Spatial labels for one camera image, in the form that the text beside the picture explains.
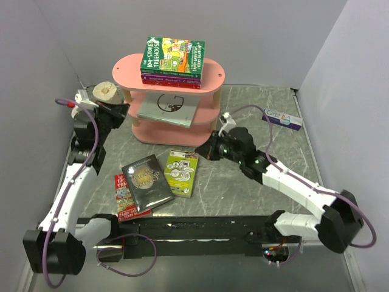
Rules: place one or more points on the purple white small box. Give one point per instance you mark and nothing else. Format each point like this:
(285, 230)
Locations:
(283, 119)

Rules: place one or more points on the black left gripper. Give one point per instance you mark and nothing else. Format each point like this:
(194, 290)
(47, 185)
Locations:
(118, 112)

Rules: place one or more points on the red 13-storey treehouse book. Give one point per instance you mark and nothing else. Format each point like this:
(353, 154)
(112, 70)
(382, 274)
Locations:
(126, 209)

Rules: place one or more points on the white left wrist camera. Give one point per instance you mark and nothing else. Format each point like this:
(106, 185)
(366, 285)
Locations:
(81, 98)

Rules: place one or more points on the blue wrapped toilet paper roll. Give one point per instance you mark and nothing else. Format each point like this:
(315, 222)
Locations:
(75, 111)

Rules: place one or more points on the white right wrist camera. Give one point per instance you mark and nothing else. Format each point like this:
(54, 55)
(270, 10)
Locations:
(228, 123)

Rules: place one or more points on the green 104-storey treehouse book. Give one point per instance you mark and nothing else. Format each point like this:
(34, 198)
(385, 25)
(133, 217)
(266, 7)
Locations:
(173, 57)

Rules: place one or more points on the grey Great Gatsby book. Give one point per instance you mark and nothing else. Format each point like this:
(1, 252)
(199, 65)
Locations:
(175, 109)

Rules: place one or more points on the beige toilet paper roll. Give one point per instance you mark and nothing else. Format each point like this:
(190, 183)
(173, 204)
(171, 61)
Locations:
(107, 92)

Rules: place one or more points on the pink three-tier shelf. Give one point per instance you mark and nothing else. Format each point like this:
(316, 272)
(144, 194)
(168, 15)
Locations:
(126, 73)

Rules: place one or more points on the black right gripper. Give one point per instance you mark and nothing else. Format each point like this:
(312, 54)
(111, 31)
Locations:
(208, 149)

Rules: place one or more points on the black Maugham book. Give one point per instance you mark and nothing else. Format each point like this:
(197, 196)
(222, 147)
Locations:
(147, 184)

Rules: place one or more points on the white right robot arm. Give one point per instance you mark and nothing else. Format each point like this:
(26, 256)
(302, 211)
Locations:
(334, 219)

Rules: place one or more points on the red 156-storey treehouse book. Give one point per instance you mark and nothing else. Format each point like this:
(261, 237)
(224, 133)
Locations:
(172, 84)

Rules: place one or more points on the lime green treehouse book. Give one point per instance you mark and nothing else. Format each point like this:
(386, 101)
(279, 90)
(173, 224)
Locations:
(180, 172)

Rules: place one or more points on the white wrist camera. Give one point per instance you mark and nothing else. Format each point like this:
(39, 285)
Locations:
(228, 123)
(81, 98)

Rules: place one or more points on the purple 117-storey treehouse book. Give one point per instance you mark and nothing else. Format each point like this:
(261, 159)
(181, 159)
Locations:
(162, 78)

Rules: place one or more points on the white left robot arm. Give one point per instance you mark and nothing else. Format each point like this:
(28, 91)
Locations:
(56, 246)

